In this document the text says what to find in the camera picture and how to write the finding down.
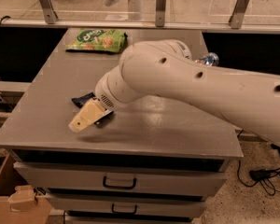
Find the dark blue rxbar wrapper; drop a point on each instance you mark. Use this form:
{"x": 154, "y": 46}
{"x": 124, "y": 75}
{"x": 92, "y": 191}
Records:
{"x": 80, "y": 101}

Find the grey drawer cabinet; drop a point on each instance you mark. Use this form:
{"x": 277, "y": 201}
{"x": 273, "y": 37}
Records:
{"x": 151, "y": 134}

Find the blue silver drink can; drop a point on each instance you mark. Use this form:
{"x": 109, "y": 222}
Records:
{"x": 210, "y": 59}

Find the left metal bracket post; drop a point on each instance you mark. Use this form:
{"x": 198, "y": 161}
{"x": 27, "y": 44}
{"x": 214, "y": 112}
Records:
{"x": 48, "y": 11}

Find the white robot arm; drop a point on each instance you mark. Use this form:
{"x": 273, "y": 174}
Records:
{"x": 249, "y": 100}

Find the green rice chip bag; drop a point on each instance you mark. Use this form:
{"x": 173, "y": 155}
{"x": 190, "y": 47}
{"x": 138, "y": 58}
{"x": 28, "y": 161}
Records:
{"x": 104, "y": 40}

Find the brown cardboard box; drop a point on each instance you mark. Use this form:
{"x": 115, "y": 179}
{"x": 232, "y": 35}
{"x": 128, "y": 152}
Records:
{"x": 20, "y": 203}

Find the middle metal bracket post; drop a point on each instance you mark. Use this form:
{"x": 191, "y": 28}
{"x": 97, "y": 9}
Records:
{"x": 160, "y": 13}

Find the metal bracket post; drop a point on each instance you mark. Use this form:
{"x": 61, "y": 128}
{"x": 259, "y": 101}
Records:
{"x": 48, "y": 11}
{"x": 238, "y": 14}
{"x": 160, "y": 13}

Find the right metal bracket post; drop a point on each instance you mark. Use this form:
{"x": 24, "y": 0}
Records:
{"x": 238, "y": 14}

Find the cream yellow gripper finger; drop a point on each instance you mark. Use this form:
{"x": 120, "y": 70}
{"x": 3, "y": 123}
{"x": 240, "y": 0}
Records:
{"x": 87, "y": 115}

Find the black power adapter with cable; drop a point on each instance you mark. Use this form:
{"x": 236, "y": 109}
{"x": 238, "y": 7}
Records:
{"x": 261, "y": 176}

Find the top drawer with black handle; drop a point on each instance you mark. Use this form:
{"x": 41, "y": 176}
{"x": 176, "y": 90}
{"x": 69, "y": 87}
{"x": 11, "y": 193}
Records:
{"x": 78, "y": 177}

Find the drawer with black handle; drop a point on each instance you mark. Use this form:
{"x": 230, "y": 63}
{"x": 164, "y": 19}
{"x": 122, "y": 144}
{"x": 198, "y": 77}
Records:
{"x": 78, "y": 177}
{"x": 127, "y": 207}

